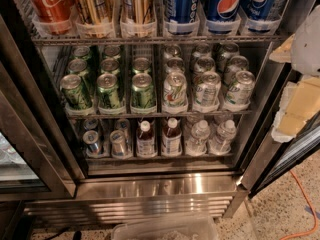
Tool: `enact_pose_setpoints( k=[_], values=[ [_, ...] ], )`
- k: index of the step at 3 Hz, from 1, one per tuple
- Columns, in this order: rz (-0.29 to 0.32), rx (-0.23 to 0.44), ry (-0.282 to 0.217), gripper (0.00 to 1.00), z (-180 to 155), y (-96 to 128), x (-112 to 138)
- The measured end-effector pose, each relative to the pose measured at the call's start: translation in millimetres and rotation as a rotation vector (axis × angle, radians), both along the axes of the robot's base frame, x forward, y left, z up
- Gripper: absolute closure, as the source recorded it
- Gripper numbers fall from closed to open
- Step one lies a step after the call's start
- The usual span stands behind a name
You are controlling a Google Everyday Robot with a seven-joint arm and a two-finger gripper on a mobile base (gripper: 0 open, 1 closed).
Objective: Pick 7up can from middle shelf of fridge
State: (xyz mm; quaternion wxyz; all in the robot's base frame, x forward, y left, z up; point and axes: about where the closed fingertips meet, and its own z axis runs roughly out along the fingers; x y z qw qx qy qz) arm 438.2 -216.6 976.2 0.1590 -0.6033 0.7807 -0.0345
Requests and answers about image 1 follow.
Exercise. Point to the silver can bottom back left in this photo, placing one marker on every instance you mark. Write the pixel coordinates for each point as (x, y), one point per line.
(91, 124)

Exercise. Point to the green can second-row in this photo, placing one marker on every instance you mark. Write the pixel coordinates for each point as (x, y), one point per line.
(141, 65)
(110, 65)
(81, 68)

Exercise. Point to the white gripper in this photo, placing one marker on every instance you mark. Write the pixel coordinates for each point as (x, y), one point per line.
(307, 47)

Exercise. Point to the green can second-row right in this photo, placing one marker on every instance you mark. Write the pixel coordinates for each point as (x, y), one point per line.
(141, 65)

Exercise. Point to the blue pepsi can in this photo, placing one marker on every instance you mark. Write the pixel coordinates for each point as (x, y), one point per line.
(261, 11)
(221, 14)
(180, 15)

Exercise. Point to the blue Pepsi can middle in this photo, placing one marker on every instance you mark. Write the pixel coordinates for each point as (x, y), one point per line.
(221, 14)

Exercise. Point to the brown drink bottle left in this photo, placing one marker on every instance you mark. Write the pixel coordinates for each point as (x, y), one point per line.
(145, 140)

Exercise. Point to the clear water bottle right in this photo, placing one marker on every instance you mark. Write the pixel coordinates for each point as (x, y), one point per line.
(225, 133)

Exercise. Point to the green can second-row middle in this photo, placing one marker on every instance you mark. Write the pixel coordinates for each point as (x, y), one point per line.
(110, 65)

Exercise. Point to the green can second-row left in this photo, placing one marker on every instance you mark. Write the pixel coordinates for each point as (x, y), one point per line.
(81, 68)

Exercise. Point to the white 7up can second-row middle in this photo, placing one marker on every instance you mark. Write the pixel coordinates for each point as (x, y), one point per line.
(202, 65)

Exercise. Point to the gold can left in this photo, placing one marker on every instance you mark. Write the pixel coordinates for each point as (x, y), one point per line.
(94, 16)

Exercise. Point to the white 7up can second-row right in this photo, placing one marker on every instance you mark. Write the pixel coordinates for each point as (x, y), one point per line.
(234, 64)

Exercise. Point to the white 7up can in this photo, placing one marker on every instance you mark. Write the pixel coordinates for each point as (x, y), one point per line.
(207, 89)
(224, 53)
(174, 89)
(240, 89)
(201, 49)
(171, 51)

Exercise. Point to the brown drink bottle right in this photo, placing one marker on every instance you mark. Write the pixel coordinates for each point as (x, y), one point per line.
(171, 138)

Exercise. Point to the clear water bottle left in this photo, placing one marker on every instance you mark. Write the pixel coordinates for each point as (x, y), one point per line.
(196, 142)

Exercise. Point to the brown drink bottle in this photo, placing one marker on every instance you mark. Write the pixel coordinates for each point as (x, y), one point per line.
(145, 140)
(171, 138)

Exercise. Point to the blue Pepsi can right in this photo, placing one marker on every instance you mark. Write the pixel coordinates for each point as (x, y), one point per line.
(261, 11)

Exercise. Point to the silver can bottom front left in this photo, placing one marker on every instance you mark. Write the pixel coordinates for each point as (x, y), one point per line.
(93, 143)

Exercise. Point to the stainless steel fridge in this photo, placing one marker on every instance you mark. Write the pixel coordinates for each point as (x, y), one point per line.
(58, 185)

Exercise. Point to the green can back middle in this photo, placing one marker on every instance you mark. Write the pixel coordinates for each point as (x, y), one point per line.
(111, 51)

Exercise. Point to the green can front left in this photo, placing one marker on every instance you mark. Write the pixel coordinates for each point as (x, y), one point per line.
(75, 92)

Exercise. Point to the silver can bottom back right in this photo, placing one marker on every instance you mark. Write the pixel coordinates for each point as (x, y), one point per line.
(124, 125)

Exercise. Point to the green can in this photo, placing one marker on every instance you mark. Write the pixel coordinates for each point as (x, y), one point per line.
(142, 91)
(75, 92)
(82, 52)
(111, 51)
(108, 92)

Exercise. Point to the red Coca-Cola can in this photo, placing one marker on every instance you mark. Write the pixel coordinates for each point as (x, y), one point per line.
(53, 17)

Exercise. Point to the silver can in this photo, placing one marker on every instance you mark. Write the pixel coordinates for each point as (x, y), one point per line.
(93, 143)
(118, 143)
(91, 124)
(124, 125)

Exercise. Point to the green can front right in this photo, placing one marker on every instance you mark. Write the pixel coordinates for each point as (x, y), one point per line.
(142, 91)

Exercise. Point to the silver can bottom front right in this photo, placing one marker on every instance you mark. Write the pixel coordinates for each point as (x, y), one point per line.
(118, 143)

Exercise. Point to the white 7up can second-row left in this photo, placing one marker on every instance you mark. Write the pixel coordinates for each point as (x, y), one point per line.
(174, 64)

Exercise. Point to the white 7up can second-row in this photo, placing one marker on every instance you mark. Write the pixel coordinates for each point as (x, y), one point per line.
(234, 64)
(202, 65)
(174, 64)

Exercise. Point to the fridge glass door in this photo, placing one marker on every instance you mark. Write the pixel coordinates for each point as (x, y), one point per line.
(274, 159)

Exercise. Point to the clear water bottle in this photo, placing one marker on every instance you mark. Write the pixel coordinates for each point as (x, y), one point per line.
(196, 142)
(225, 133)

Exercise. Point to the blue Pepsi can left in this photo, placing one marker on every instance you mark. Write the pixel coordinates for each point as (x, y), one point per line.
(180, 15)

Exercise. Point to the green can front middle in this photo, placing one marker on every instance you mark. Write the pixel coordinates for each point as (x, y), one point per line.
(108, 92)

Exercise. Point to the green can back left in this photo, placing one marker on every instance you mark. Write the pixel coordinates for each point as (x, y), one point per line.
(82, 52)

